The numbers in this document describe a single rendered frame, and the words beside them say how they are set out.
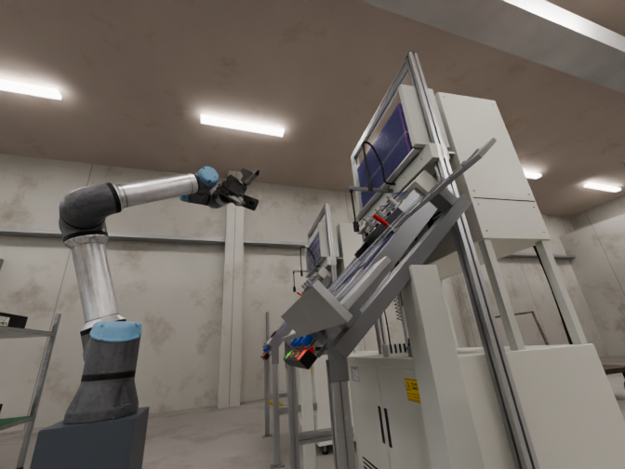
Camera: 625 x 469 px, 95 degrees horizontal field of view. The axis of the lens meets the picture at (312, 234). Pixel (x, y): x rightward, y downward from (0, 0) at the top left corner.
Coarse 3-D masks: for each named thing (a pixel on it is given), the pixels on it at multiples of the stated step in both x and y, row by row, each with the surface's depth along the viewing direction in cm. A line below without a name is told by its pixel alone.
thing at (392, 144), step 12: (396, 108) 129; (396, 120) 129; (384, 132) 140; (396, 132) 129; (372, 144) 153; (384, 144) 140; (396, 144) 128; (408, 144) 119; (372, 156) 152; (384, 156) 139; (396, 156) 128; (360, 168) 168; (372, 168) 152; (384, 168) 139; (360, 180) 168; (372, 180) 152; (372, 192) 152
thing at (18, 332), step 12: (0, 336) 214; (12, 336) 220; (24, 336) 226; (36, 336) 232; (48, 336) 238; (48, 348) 233; (48, 360) 231; (36, 396) 220; (36, 408) 219; (0, 420) 208; (12, 420) 204; (24, 420) 207; (24, 444) 209; (24, 456) 208
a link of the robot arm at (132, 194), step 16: (176, 176) 102; (192, 176) 105; (208, 176) 107; (80, 192) 83; (96, 192) 84; (112, 192) 86; (128, 192) 90; (144, 192) 93; (160, 192) 97; (176, 192) 101; (192, 192) 106; (208, 192) 116; (64, 208) 82; (80, 208) 82; (96, 208) 84; (112, 208) 87; (80, 224) 85; (96, 224) 88
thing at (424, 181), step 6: (420, 174) 112; (426, 174) 112; (414, 180) 117; (420, 180) 111; (426, 180) 111; (432, 180) 112; (408, 186) 114; (414, 186) 112; (420, 186) 110; (426, 186) 110; (432, 186) 111; (408, 192) 116; (426, 192) 110; (396, 198) 123; (402, 198) 120; (390, 204) 133; (384, 210) 133; (390, 210) 130; (372, 222) 145; (378, 222) 142; (366, 228) 152
